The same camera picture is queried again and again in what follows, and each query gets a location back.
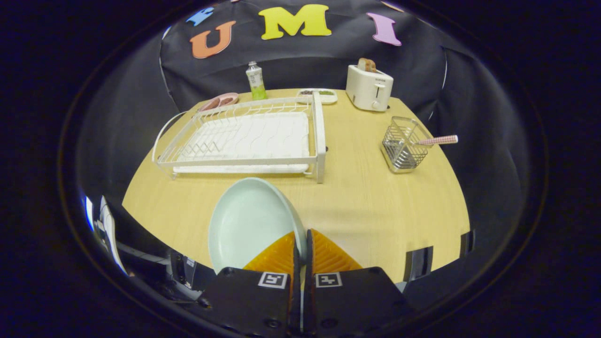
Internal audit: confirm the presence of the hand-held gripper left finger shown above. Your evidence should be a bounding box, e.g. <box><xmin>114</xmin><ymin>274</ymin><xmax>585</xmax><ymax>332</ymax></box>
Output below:
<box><xmin>200</xmin><ymin>230</ymin><xmax>302</xmax><ymax>338</ymax></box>

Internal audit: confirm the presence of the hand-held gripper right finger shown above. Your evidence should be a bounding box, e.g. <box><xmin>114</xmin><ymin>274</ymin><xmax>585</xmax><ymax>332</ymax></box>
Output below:
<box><xmin>303</xmin><ymin>229</ymin><xmax>415</xmax><ymax>338</ymax></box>

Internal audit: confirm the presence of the pale green plate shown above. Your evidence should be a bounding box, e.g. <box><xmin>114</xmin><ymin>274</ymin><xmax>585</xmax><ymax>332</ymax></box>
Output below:
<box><xmin>208</xmin><ymin>177</ymin><xmax>308</xmax><ymax>275</ymax></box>

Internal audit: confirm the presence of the metal wire basket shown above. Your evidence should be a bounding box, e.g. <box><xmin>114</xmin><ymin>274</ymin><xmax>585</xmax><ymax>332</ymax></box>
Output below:
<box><xmin>380</xmin><ymin>116</ymin><xmax>432</xmax><ymax>174</ymax></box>

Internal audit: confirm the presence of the white wire dish rack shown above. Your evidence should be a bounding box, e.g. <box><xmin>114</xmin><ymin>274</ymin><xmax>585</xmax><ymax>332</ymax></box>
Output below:
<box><xmin>152</xmin><ymin>92</ymin><xmax>328</xmax><ymax>184</ymax></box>

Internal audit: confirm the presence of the pink handled spoon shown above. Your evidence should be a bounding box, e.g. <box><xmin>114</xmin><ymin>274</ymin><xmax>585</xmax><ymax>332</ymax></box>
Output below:
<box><xmin>397</xmin><ymin>135</ymin><xmax>459</xmax><ymax>162</ymax></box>

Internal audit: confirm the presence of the pink plate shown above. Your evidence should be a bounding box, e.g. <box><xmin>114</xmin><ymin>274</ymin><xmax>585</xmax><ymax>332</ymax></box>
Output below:
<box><xmin>199</xmin><ymin>92</ymin><xmax>239</xmax><ymax>112</ymax></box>

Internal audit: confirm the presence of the white divided dish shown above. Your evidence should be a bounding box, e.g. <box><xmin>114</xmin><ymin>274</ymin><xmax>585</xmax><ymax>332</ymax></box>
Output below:
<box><xmin>296</xmin><ymin>88</ymin><xmax>338</xmax><ymax>105</ymax></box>

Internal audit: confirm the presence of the black table clamp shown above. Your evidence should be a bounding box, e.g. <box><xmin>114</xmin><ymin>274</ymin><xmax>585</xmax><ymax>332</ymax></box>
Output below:
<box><xmin>460</xmin><ymin>230</ymin><xmax>476</xmax><ymax>256</ymax></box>
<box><xmin>404</xmin><ymin>246</ymin><xmax>433</xmax><ymax>282</ymax></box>

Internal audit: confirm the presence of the white side desk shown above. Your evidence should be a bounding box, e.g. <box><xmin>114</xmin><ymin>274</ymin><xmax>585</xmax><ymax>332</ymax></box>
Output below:
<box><xmin>96</xmin><ymin>196</ymin><xmax>127</xmax><ymax>275</ymax></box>

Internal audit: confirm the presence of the white toaster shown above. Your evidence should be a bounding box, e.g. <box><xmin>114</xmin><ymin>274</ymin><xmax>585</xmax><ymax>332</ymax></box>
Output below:
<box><xmin>346</xmin><ymin>64</ymin><xmax>394</xmax><ymax>112</ymax></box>

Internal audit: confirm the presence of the clear bottle with green liquid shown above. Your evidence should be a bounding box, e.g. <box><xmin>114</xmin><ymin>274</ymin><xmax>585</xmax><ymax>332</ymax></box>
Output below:
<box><xmin>246</xmin><ymin>61</ymin><xmax>267</xmax><ymax>101</ymax></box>

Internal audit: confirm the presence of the black backdrop cloth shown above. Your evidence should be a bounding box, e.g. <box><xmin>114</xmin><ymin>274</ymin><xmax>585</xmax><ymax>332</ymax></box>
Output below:
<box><xmin>77</xmin><ymin>0</ymin><xmax>533</xmax><ymax>212</ymax></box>

